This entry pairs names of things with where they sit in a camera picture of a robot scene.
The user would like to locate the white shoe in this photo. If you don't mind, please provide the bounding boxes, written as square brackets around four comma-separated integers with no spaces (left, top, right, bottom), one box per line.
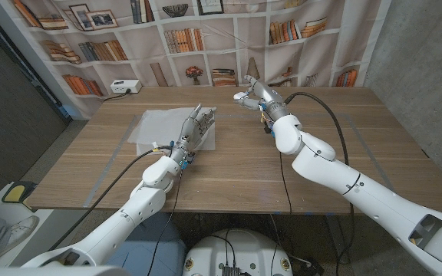
[4,215,41,250]

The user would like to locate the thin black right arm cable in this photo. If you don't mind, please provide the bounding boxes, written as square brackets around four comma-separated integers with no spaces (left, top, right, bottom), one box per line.
[278,151,293,215]

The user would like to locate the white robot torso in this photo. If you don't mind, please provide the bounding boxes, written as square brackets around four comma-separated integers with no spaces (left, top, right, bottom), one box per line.
[182,228,294,276]

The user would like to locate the translucent plastic sheet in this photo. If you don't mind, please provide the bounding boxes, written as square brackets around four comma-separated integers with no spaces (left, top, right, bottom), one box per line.
[127,107,216,156]

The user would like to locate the thin black torso cable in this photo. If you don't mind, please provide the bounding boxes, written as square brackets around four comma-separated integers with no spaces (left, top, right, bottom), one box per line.
[204,228,237,269]

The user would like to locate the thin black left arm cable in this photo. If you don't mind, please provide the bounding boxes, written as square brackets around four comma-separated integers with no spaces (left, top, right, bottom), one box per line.
[146,170,183,275]

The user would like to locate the printed bookshelf backdrop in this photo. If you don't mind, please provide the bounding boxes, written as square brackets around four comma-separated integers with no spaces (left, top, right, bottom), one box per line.
[12,0,393,120]

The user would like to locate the white power strip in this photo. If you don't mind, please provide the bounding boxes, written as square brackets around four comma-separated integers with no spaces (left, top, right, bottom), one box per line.
[109,79,143,94]

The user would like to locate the grey table leg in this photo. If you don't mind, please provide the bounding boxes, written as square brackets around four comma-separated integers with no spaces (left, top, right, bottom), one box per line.
[322,213,351,265]

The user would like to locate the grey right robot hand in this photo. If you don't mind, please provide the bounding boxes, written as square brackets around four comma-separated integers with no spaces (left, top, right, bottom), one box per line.
[233,74,290,122]

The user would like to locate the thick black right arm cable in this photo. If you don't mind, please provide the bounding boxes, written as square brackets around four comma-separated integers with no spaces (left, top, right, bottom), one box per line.
[284,91,356,276]

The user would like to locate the white low platform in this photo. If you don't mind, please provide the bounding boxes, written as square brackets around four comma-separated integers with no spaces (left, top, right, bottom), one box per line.
[0,182,55,269]

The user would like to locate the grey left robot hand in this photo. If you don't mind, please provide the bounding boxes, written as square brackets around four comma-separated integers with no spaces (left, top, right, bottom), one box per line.
[169,103,218,164]

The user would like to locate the yellow and black pad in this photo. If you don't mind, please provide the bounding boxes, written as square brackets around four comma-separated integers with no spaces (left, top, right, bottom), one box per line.
[1,180,38,204]

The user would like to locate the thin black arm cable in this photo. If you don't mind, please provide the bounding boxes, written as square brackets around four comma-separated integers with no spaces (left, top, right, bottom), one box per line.
[278,151,293,215]
[146,170,183,275]

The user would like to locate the black power strip cable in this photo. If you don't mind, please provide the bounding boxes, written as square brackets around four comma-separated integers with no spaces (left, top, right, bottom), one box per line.
[101,88,132,104]

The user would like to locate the blue grey box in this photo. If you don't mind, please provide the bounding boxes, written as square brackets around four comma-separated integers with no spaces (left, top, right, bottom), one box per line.
[101,212,187,276]

